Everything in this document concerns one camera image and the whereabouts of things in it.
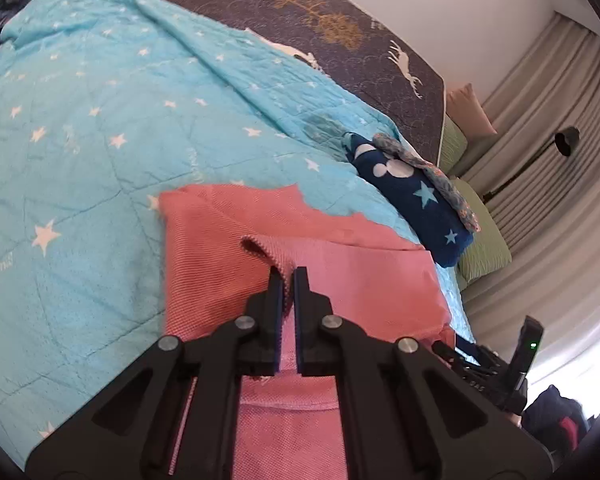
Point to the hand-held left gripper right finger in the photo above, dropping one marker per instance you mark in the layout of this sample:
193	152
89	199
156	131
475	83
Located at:
297	320

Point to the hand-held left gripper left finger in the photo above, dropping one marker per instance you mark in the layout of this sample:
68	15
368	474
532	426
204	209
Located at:
281	317

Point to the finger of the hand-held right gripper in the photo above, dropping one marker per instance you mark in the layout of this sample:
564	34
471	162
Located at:
450	360
467	349

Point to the pink knit garment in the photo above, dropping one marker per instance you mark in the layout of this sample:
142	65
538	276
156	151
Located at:
370	280

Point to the person's dark clothing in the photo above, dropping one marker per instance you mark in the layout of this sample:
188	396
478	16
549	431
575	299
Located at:
555	420

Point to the green pillow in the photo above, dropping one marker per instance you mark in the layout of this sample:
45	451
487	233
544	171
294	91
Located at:
452	145
482	240

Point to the navy star print garment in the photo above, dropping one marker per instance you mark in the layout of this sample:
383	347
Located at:
410	205

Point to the floral cloth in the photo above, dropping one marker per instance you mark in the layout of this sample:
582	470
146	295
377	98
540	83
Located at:
442	180

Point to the black floor lamp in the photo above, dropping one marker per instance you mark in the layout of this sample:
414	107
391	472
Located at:
567	141

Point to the pink pillow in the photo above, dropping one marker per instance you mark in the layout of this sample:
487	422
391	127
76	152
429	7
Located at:
472	110

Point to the light blue star blanket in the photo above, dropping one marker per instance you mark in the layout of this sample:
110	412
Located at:
105	135

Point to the beige curtains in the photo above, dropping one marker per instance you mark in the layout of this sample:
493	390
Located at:
555	85

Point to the dark deer print bedsheet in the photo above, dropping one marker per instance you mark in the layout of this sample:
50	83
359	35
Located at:
305	5

